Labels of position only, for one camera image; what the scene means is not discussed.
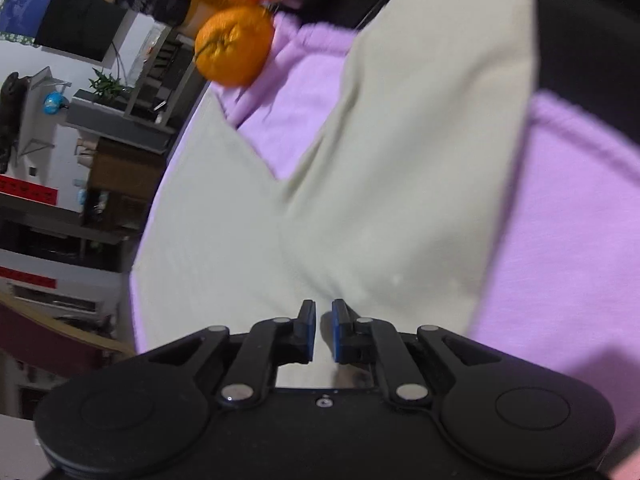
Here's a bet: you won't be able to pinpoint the black television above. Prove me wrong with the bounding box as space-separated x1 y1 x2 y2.
35 0 126 63

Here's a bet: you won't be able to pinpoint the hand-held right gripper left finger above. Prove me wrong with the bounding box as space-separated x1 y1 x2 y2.
142 300 317 407

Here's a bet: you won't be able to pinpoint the dark animal figure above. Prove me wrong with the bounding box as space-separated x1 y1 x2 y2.
0 72 28 173

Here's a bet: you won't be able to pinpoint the blue printed wall hanging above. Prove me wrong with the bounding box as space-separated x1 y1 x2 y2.
0 0 66 47

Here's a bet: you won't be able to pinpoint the grey television console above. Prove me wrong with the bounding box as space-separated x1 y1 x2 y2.
125 25 201 126

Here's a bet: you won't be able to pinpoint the grey wall shelf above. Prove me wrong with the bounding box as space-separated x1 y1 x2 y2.
15 66 71 156

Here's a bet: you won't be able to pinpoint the blue globe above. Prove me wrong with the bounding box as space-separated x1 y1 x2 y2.
42 91 68 116

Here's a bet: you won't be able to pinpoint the purple blanket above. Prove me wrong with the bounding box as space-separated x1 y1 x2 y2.
127 10 640 461

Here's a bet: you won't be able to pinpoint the grey floor speaker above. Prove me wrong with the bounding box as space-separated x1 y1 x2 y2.
65 89 175 155

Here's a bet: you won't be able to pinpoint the green potted plant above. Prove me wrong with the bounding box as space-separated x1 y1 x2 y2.
89 67 126 101

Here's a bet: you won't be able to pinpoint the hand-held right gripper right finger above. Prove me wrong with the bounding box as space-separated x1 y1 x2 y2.
331 299 503 407

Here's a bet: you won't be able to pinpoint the beige pants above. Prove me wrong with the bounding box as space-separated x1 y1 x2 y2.
132 0 543 356

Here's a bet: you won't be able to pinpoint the red door couplet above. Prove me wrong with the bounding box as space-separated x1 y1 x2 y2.
0 176 58 206
0 266 58 291

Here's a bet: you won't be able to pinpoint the brown wooden cabinet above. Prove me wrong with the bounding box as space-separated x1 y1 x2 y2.
80 137 166 241

